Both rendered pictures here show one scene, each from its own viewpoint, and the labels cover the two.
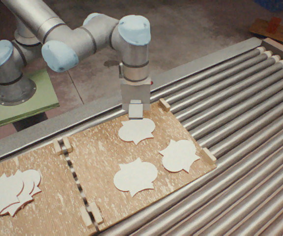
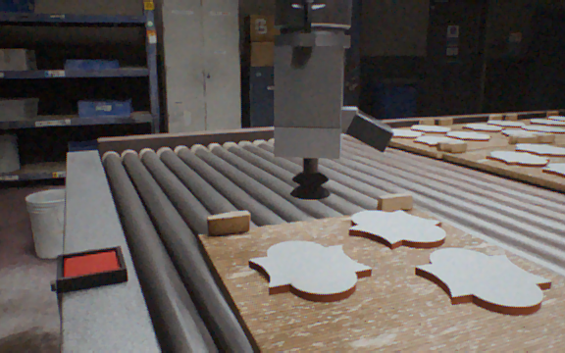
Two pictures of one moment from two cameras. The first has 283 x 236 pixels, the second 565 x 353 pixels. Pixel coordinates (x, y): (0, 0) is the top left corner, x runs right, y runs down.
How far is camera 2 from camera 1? 80 cm
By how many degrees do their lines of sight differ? 74
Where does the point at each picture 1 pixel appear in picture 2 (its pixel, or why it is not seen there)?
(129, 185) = (517, 282)
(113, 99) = (107, 326)
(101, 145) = (371, 338)
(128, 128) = (302, 276)
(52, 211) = not seen: outside the picture
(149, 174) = (469, 257)
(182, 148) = (377, 220)
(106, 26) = not seen: outside the picture
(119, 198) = not seen: outside the picture
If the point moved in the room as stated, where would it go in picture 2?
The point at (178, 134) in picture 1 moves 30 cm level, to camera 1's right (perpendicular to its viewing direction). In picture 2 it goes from (329, 226) to (334, 176)
